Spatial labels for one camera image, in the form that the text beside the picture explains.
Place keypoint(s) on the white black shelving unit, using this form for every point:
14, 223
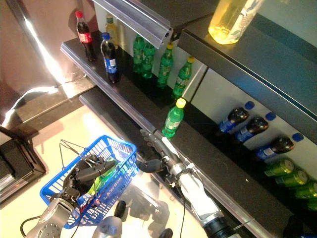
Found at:
17, 163

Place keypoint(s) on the small yellow tea bottle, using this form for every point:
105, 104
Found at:
112, 29

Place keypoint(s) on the blue plastic shopping basket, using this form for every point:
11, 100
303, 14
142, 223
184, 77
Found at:
116, 183

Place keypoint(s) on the large yellow tea bottle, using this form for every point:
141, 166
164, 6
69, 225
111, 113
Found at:
232, 19

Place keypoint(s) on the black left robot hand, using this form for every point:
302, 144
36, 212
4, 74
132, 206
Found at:
86, 173

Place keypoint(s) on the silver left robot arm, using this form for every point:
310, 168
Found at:
54, 215

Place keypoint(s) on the silver left robot leg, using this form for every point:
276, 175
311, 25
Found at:
111, 223

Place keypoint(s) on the green soda bottle yellow cap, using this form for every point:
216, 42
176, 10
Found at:
104, 179
164, 67
138, 54
182, 79
148, 62
173, 121

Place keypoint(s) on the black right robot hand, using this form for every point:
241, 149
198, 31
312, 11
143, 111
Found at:
161, 153

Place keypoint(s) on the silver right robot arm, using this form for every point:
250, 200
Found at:
198, 196

